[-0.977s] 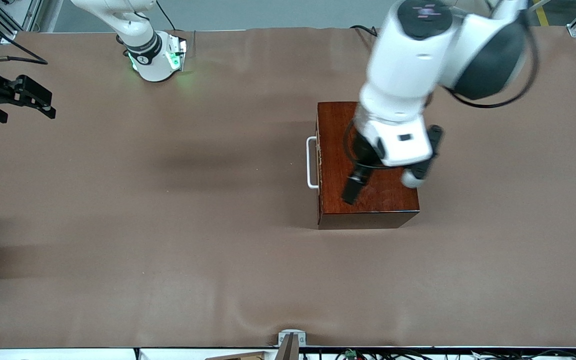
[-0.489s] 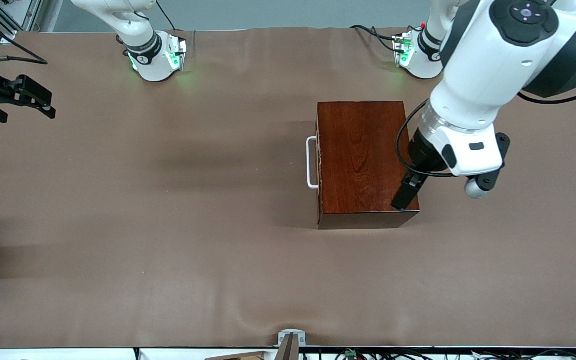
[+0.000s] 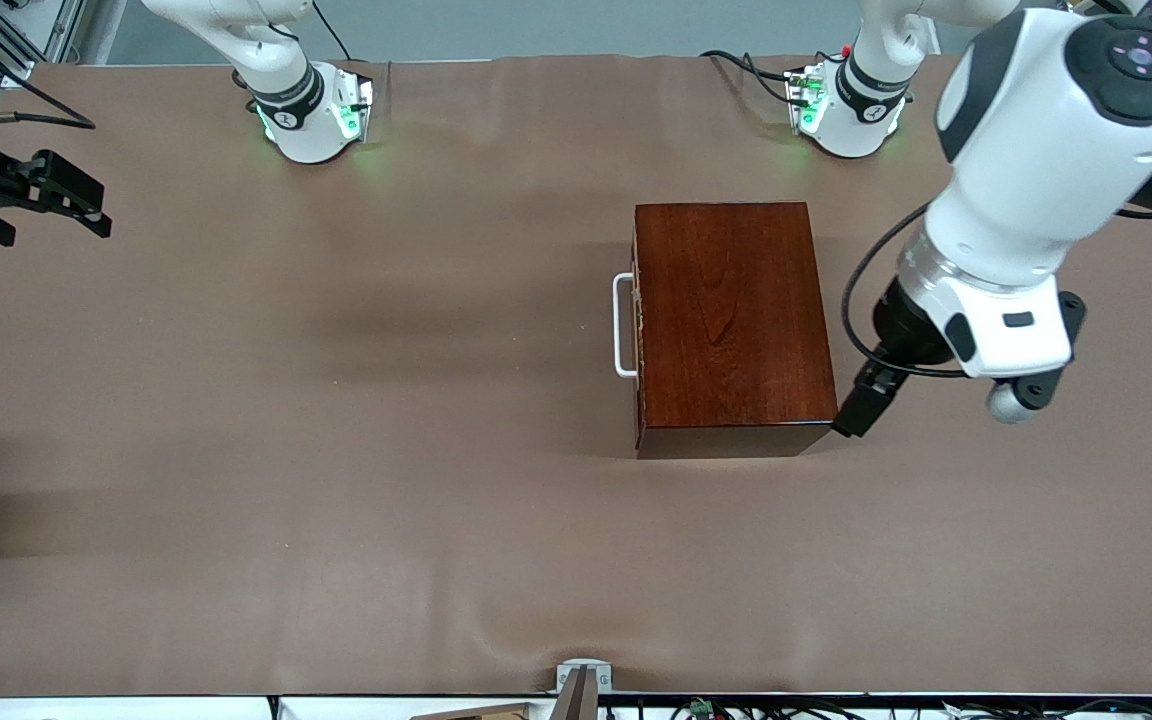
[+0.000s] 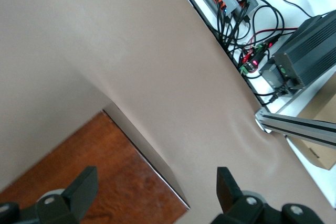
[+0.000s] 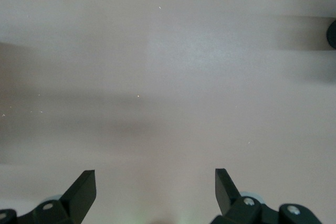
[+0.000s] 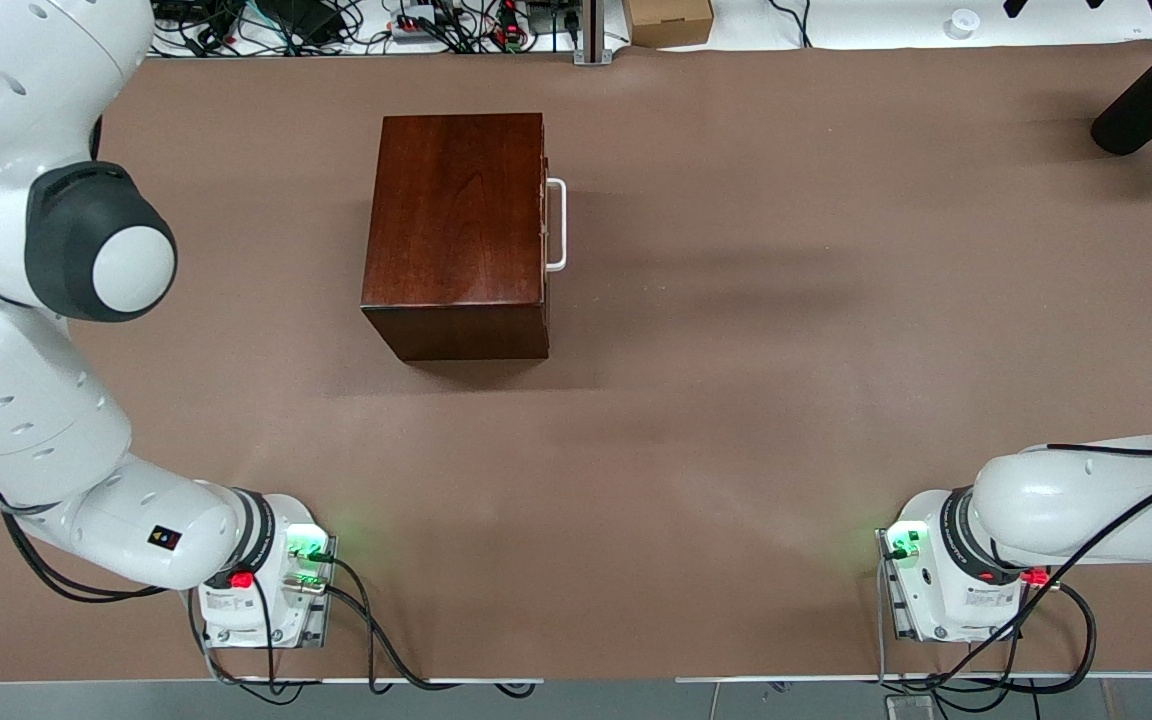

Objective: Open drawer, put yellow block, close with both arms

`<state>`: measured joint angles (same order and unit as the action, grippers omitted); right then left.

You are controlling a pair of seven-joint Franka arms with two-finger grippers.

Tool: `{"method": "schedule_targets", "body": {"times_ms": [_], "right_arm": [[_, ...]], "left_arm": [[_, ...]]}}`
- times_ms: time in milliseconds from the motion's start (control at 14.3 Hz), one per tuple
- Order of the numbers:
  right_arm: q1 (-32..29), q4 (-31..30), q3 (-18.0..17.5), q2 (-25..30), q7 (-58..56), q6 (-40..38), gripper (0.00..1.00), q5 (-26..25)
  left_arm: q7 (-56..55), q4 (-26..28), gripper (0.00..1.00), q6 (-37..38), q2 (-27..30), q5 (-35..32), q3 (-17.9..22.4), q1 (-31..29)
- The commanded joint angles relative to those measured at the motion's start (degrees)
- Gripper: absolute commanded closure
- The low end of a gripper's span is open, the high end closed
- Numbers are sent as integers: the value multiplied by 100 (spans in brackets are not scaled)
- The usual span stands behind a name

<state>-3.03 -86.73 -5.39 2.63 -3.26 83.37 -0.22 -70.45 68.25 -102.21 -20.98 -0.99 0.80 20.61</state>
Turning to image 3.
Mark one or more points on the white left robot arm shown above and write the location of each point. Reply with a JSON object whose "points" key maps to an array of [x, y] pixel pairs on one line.
{"points": [[1036, 150]]}

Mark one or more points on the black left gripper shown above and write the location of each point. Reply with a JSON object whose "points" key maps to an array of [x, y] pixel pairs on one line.
{"points": [[904, 327]]}

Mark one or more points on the light wood drawer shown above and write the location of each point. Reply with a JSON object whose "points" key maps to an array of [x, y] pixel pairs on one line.
{"points": [[619, 325]]}

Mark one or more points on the aluminium frame profile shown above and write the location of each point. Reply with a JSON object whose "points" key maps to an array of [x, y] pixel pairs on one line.
{"points": [[6, 40]]}

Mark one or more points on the grey metal mount bracket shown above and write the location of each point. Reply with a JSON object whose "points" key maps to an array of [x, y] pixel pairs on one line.
{"points": [[584, 685]]}

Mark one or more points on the green terminal connector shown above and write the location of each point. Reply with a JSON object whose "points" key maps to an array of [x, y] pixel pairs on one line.
{"points": [[701, 708]]}

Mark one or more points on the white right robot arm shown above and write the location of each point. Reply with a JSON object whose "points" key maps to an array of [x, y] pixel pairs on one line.
{"points": [[296, 110]]}

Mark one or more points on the dark brown wooden cabinet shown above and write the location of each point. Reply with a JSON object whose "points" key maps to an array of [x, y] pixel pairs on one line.
{"points": [[736, 320]]}

